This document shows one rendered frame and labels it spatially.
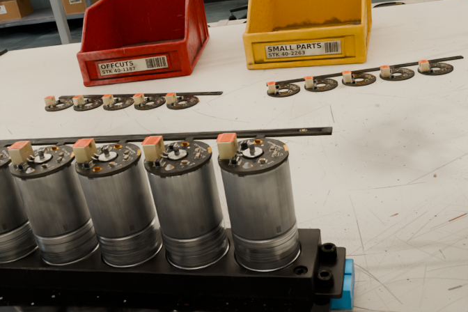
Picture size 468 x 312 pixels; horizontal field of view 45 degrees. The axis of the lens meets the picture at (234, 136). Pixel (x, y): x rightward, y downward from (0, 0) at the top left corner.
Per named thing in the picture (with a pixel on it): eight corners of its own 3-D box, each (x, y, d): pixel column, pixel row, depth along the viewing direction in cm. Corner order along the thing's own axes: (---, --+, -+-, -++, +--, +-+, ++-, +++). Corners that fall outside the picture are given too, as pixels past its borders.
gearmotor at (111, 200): (154, 286, 22) (124, 170, 20) (97, 283, 23) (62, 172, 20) (174, 247, 24) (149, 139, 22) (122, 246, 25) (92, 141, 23)
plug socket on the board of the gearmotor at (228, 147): (241, 159, 19) (237, 142, 19) (216, 160, 20) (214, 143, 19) (246, 149, 20) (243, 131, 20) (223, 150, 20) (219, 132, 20)
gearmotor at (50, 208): (89, 283, 23) (53, 172, 21) (36, 281, 23) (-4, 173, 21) (115, 246, 25) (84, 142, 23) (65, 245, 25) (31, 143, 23)
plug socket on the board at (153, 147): (165, 161, 20) (161, 144, 20) (143, 161, 20) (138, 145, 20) (172, 151, 21) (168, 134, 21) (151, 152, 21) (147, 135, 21)
